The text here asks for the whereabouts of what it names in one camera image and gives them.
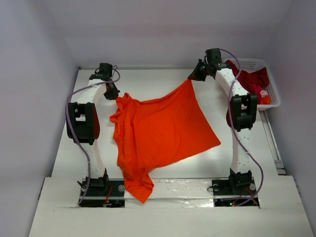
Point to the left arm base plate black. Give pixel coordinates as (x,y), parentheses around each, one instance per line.
(111,196)

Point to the orange t shirt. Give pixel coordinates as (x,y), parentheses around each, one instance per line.
(156,133)

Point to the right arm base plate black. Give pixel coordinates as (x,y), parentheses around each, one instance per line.
(228,194)

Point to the small orange cloth in basket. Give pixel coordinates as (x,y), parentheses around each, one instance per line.
(265,100)

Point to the pink cloth in basket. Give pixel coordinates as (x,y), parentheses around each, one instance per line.
(259,91)

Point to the dark red t shirt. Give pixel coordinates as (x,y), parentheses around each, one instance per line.
(259,77)

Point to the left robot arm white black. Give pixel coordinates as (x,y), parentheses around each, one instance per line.
(83,125)

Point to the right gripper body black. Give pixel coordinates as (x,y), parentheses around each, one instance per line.
(198,71)

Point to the white plastic basket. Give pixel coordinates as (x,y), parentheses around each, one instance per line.
(251,65)

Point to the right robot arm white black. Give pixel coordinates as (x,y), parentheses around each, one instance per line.
(241,116)

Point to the metal rail at table edge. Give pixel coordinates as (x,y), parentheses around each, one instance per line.
(272,144)

